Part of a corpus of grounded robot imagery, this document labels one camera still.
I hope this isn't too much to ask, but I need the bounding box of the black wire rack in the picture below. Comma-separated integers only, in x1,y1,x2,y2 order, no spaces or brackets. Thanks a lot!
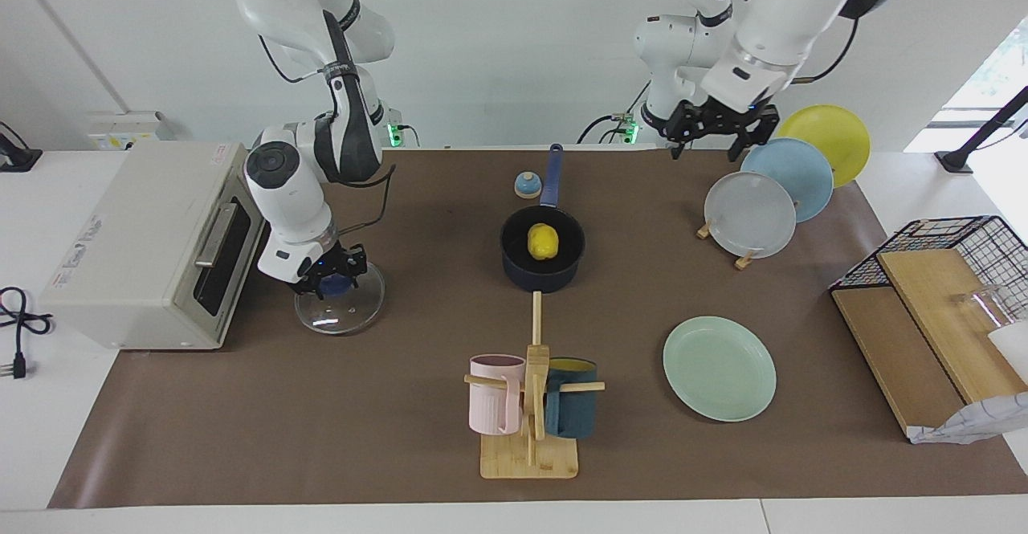
830,215,1028,326

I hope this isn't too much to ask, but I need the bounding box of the dark teal mug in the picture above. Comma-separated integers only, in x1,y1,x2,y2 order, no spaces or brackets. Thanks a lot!
545,357,598,440

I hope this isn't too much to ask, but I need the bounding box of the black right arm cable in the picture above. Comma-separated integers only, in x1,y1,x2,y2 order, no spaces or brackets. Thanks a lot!
257,8,398,234

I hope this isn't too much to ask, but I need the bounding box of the grey plate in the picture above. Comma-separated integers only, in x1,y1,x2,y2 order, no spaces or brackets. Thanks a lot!
704,171,798,259

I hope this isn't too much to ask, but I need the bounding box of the black clamp foot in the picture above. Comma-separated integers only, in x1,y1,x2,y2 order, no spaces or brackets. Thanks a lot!
0,120,43,173

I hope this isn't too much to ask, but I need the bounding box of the yellow potato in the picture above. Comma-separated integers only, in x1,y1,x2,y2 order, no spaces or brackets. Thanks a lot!
527,223,560,262

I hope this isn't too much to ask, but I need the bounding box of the black power cord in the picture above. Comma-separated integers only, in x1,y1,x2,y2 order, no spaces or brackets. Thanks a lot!
0,287,54,380

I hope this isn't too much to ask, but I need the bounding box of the wooden mug tree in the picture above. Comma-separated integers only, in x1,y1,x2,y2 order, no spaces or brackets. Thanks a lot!
463,291,606,480

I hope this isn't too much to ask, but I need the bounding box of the glass lid with blue knob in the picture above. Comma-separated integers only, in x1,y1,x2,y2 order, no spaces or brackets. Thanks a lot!
294,259,386,336

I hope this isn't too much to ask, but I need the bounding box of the beige toaster oven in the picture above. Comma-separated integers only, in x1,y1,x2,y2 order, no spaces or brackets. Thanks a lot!
40,141,270,352

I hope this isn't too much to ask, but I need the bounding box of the light wooden shelf board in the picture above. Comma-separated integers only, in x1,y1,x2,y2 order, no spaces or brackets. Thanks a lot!
877,249,1028,405

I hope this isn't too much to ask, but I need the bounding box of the light blue plate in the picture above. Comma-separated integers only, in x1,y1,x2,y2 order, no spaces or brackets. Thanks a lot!
740,137,835,223

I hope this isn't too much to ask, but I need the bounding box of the pink mug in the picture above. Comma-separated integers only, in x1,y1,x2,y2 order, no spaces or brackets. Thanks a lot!
469,354,526,436

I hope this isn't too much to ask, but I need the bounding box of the yellow plate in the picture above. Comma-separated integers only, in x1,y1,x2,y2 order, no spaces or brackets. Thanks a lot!
775,104,871,189

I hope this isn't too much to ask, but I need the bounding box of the black pot with blue handle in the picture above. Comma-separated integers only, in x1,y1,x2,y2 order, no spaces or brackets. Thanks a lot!
500,144,585,293

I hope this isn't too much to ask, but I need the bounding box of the white wall power box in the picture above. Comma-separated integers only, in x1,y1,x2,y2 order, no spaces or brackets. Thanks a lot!
87,111,173,152

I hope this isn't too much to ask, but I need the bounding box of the pale green plate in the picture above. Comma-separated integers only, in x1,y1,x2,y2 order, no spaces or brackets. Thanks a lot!
663,316,777,422

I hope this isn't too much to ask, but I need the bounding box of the wooden plate rack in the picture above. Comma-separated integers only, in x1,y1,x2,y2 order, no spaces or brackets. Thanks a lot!
696,213,760,271

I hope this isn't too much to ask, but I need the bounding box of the brown table mat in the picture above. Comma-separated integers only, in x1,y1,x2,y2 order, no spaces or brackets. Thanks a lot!
48,149,1028,509

